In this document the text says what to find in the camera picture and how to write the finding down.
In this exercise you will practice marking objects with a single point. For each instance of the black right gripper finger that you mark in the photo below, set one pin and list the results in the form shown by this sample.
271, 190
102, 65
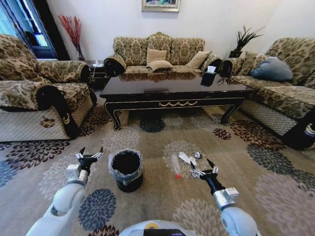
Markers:
212, 166
194, 171

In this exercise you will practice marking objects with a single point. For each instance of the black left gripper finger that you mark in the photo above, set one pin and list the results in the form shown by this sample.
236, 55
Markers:
97, 154
80, 153

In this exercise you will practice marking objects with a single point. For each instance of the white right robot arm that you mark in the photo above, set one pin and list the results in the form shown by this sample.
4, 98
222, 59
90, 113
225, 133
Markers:
232, 211

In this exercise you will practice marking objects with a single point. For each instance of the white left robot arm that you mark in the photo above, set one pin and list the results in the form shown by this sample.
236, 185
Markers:
67, 196

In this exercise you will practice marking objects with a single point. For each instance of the black trash bin with liner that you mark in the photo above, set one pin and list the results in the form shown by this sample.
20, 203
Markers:
126, 169

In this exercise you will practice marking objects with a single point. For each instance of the crumpled white paper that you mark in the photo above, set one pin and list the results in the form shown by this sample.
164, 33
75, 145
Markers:
187, 158

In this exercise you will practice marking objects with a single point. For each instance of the small silver foil piece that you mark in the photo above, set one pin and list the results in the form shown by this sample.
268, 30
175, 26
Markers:
198, 155

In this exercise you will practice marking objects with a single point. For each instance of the clear plastic bottle red cap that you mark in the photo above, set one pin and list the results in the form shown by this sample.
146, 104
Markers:
175, 165

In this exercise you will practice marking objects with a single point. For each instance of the floral patterned carpet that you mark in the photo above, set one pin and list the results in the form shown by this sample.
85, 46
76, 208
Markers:
157, 177

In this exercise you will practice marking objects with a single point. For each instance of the white robot front shell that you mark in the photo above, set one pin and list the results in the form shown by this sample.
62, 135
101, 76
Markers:
157, 228

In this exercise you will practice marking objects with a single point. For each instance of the patterned armchair with black trim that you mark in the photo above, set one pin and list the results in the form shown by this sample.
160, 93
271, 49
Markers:
37, 91

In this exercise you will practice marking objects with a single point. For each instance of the dark side table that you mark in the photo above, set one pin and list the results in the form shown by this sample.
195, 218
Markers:
96, 73

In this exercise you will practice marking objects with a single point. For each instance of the dark wooden coffee table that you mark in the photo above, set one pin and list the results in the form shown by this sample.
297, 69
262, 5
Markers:
172, 91

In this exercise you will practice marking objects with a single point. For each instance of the black tissue box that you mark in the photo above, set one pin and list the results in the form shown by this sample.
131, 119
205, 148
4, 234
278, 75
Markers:
208, 76

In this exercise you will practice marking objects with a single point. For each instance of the patterned sofa with blue cushion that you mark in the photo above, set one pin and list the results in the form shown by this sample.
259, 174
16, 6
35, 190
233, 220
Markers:
275, 88

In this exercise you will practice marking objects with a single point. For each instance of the beige patterned cushion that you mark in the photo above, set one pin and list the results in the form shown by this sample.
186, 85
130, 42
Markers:
198, 59

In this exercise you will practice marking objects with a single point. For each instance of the beige flat cushion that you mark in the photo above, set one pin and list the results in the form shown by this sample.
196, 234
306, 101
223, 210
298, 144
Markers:
160, 65

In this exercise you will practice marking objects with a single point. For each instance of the blue cushion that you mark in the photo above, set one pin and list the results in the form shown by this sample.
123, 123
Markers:
272, 68

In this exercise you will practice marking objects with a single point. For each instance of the beige square cushion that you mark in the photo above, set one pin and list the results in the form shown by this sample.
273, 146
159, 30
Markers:
156, 55

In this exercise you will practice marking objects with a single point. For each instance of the red branch decoration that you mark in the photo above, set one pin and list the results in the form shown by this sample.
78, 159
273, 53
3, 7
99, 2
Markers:
72, 34

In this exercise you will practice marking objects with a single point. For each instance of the patterned three-seat sofa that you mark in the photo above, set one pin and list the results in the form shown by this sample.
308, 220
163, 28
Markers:
162, 52

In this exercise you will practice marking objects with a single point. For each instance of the green potted plant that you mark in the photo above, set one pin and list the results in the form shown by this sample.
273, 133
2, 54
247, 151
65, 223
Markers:
242, 40

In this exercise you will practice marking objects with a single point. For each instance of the dark window frame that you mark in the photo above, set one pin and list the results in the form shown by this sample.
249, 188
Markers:
29, 27

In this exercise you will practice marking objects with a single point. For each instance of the framed wall painting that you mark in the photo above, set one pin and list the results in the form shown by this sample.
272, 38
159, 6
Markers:
160, 5

